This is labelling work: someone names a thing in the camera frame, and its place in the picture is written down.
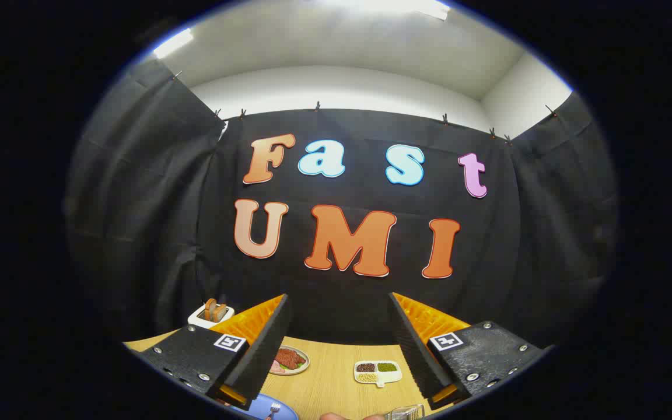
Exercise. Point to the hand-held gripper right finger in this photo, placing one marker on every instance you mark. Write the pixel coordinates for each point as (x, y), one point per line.
(417, 356)

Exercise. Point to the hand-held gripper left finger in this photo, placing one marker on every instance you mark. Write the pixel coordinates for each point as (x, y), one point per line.
(266, 350)

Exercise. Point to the pink ham slice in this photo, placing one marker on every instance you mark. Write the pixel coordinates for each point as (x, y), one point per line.
(276, 367)

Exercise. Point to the brown meat slice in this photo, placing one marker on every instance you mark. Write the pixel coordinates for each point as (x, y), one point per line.
(286, 357)

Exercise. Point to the pile of green beans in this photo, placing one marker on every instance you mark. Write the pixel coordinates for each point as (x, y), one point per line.
(387, 367)

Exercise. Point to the white divided dish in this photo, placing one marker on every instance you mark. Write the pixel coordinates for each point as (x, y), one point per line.
(391, 376)

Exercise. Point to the oval grey food plate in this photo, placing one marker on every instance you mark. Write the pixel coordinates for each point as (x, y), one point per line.
(300, 369)

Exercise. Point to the pile of red beans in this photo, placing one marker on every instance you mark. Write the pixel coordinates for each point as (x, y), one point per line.
(365, 367)

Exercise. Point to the pile of soybeans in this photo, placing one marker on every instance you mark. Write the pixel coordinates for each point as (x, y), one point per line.
(367, 377)

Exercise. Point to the blue plate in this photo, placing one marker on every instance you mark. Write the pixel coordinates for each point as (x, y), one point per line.
(257, 405)

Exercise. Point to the metal perforated basket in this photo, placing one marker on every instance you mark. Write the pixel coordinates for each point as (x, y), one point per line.
(406, 413)

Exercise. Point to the toast bread slice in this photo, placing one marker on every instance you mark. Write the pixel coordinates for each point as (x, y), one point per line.
(214, 310)

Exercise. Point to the white toaster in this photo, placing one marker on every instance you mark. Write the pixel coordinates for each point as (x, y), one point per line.
(202, 319)

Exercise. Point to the ceiling light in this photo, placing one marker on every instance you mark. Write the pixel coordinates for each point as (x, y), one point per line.
(394, 6)
(172, 43)

